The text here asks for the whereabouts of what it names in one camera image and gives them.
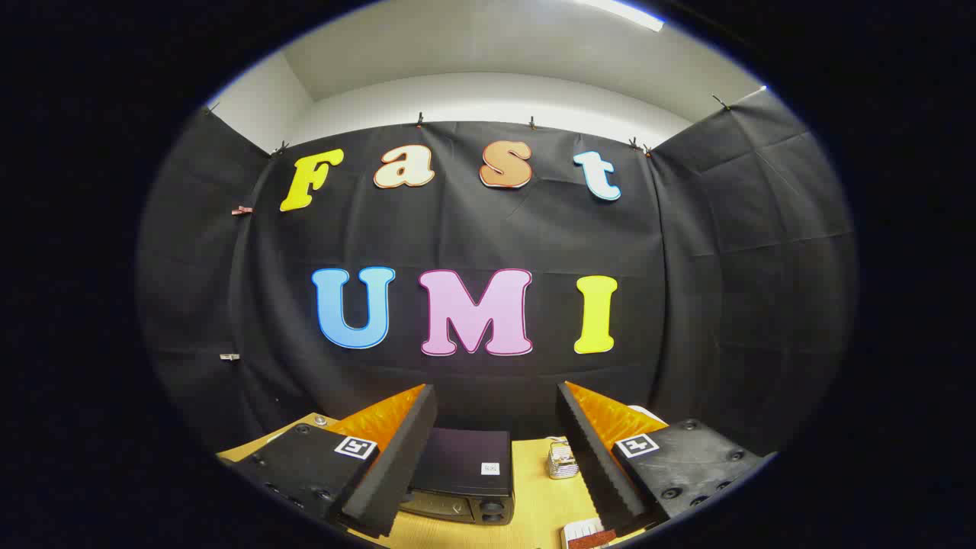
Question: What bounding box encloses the black toaster oven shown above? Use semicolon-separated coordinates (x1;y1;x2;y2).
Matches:
396;427;516;527

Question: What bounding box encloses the black backdrop cloth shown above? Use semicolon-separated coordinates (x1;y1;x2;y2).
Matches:
136;88;861;458

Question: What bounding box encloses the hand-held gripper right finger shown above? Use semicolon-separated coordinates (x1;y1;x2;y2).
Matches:
556;380;777;537

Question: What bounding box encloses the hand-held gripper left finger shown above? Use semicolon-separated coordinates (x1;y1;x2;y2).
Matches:
217;384;439;538

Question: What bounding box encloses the small wire basket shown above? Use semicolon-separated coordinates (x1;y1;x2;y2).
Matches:
547;440;580;480

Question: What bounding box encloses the white rectangular dish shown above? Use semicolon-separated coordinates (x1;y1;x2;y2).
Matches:
560;517;611;549

